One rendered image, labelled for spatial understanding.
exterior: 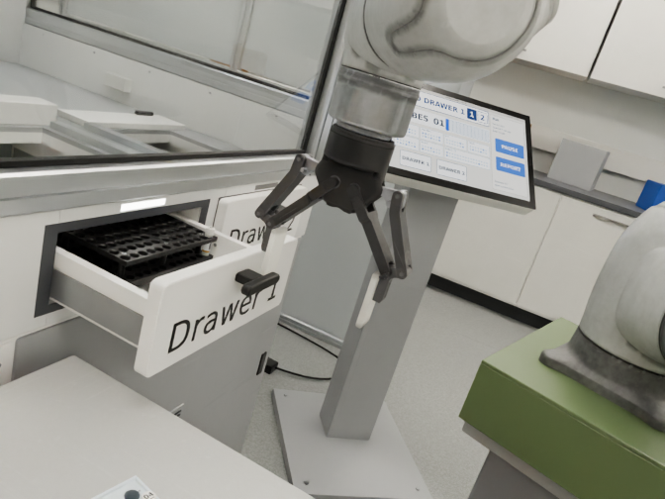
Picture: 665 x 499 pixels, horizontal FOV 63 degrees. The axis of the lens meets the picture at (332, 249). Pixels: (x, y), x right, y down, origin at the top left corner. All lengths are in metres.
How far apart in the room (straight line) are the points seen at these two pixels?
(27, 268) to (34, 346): 0.11
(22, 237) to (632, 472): 0.73
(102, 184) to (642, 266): 0.68
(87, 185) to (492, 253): 3.10
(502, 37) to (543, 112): 3.81
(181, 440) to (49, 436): 0.13
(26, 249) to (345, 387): 1.31
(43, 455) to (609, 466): 0.63
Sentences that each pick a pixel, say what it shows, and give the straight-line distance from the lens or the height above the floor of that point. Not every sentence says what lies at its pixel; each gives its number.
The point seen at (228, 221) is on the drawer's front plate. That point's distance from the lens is 0.90.
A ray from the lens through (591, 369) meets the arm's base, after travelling 0.86.
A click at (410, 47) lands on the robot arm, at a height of 1.20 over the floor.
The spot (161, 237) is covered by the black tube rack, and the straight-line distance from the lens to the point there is 0.75.
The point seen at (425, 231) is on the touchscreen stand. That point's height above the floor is 0.80.
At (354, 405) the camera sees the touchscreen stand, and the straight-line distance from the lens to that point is 1.85.
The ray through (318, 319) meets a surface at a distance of 2.54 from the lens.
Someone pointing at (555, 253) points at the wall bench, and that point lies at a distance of 3.57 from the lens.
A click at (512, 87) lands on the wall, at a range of 4.21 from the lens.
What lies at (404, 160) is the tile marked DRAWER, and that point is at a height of 1.00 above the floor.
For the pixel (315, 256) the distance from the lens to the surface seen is 2.46.
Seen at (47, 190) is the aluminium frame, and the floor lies 0.97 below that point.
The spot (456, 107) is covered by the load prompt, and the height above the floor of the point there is 1.16.
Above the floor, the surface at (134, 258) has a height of 0.90.
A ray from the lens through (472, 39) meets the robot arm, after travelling 0.39.
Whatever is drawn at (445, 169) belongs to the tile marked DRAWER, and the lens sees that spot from 1.50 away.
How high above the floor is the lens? 1.17
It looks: 18 degrees down
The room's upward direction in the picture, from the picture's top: 17 degrees clockwise
